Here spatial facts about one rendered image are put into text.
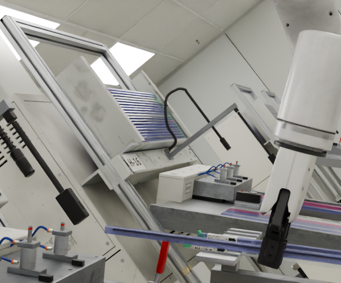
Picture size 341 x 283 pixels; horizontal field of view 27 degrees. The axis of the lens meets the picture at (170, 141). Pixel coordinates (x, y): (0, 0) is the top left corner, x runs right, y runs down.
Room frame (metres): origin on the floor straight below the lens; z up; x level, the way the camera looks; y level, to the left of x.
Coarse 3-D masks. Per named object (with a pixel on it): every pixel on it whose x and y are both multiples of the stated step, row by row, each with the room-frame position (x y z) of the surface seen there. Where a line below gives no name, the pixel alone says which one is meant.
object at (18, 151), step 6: (12, 150) 1.04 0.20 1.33; (18, 150) 1.04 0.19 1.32; (12, 156) 1.04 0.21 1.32; (18, 156) 1.03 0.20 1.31; (24, 156) 1.04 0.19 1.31; (18, 162) 1.04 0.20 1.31; (24, 162) 1.04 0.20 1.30; (24, 168) 1.03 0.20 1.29; (30, 168) 1.04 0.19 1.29; (24, 174) 1.04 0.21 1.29; (30, 174) 1.04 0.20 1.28
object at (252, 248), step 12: (108, 228) 1.07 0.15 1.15; (120, 228) 1.06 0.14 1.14; (132, 228) 1.07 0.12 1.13; (168, 240) 1.05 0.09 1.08; (180, 240) 1.05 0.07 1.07; (192, 240) 1.04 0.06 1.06; (204, 240) 1.04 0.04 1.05; (216, 240) 1.04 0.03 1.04; (252, 252) 1.03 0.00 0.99; (288, 252) 1.02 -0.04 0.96; (300, 252) 1.01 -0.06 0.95; (312, 252) 1.02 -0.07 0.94
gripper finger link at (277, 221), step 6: (282, 192) 0.97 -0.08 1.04; (288, 192) 0.97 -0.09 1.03; (282, 198) 0.97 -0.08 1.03; (288, 198) 0.97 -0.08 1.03; (282, 204) 0.97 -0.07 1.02; (276, 210) 0.97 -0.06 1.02; (282, 210) 0.97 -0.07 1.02; (276, 216) 0.96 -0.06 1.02; (282, 216) 0.96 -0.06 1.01; (276, 222) 0.96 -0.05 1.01; (276, 228) 0.96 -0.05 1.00
